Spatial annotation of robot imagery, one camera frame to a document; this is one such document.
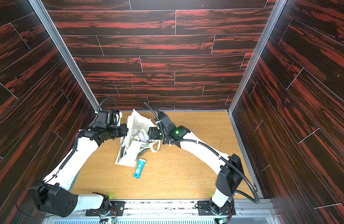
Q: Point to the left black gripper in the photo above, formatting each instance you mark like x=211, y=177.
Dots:
x=124, y=129

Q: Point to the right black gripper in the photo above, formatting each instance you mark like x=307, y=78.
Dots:
x=151, y=133

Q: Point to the white floral canvas tote bag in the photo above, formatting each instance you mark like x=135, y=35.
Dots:
x=136, y=142

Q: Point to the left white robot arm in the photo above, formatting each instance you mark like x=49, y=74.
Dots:
x=53, y=194

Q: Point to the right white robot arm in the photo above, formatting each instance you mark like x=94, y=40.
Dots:
x=231, y=178

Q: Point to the blue flashlight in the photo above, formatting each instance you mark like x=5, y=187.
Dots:
x=140, y=165

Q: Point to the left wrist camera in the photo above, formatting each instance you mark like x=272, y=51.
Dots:
x=107, y=119

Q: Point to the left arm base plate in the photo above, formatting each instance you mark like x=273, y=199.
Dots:
x=111, y=209

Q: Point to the aluminium front rail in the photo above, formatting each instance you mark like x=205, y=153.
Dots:
x=175, y=211

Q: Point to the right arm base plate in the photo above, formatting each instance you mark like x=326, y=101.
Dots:
x=208, y=208

